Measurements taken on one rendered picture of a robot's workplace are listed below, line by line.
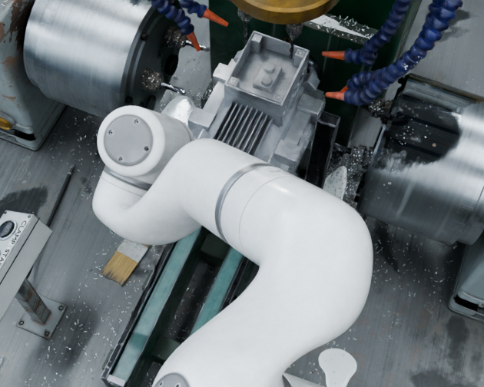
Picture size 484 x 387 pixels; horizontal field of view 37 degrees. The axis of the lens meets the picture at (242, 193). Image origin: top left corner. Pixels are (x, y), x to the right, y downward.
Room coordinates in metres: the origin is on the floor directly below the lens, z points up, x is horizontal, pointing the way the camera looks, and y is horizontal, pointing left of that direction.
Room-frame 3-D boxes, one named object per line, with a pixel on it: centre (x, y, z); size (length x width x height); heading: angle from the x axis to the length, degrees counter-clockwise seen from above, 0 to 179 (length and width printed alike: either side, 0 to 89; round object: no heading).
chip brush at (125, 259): (0.55, 0.19, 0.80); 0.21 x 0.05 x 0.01; 152
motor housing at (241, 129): (0.68, -0.02, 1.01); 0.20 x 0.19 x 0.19; 159
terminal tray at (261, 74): (0.71, -0.03, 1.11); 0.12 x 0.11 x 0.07; 159
